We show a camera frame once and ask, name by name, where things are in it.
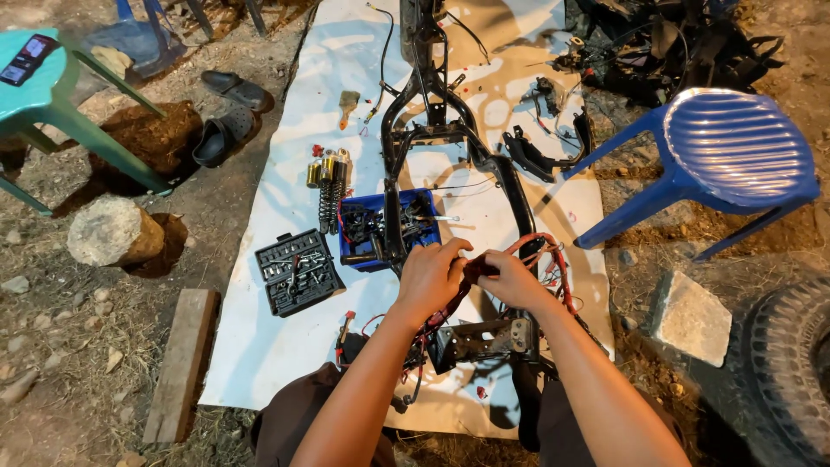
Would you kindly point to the person's left hand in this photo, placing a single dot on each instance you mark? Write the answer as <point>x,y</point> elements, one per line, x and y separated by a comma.
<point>428,276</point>

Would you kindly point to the person's right hand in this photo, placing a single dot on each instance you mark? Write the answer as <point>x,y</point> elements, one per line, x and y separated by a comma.
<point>513,283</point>

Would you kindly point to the person's right fingers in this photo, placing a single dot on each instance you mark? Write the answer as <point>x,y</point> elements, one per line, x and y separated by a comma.
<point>487,267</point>

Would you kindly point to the red wiring harness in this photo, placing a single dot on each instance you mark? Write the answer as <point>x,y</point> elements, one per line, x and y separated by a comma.
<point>519,272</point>

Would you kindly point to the blue plastic parts bin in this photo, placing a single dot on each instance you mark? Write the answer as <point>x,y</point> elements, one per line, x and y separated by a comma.
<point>384,228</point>

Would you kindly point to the black plastic fairing piece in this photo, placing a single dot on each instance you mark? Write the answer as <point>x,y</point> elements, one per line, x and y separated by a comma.
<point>538,152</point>

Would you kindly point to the white tarp sheet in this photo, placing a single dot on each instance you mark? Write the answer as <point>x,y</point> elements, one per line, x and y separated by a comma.
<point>363,214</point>

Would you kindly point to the chrome coil shock absorber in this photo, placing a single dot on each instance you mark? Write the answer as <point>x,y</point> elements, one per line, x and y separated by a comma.
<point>340,188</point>
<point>324,189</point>

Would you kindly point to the black socket tool case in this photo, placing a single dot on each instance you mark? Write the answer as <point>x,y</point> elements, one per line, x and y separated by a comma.
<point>297,272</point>

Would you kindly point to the grey concrete block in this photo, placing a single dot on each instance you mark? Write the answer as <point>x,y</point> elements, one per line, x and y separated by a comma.
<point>690,318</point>

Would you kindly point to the person's brown trousers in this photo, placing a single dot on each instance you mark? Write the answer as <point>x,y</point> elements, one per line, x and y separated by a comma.
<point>337,421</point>

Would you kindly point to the blue plastic stool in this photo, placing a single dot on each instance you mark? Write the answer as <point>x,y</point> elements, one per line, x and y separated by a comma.
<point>713,162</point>

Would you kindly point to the heap of black motorcycle parts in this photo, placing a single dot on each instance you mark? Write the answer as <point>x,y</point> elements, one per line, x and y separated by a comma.
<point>668,48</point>

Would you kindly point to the black rubber sandal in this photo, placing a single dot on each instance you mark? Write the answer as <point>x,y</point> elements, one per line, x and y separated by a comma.
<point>237,89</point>
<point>224,135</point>

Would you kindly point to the black vehicle tyre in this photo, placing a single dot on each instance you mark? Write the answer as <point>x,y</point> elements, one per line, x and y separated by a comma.
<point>788,370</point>

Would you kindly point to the wooden plank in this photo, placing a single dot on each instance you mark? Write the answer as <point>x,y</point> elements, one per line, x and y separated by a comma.
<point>181,366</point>

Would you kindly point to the round tree stump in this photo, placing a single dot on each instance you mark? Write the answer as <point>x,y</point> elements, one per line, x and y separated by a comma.
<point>113,232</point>

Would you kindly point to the blue plastic chair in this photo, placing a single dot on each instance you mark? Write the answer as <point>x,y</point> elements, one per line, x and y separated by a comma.
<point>139,36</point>

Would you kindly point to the yellow rag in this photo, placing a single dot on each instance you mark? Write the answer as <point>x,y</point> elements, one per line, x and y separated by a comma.
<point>111,59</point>

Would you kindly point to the green plastic stool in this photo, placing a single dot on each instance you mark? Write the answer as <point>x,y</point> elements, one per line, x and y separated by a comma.
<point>58,123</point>

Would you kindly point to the black smartphone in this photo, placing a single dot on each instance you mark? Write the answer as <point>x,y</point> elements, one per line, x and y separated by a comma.
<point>27,58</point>

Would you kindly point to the black motorcycle frame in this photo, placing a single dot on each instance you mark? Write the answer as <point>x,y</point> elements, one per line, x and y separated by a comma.
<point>447,162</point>

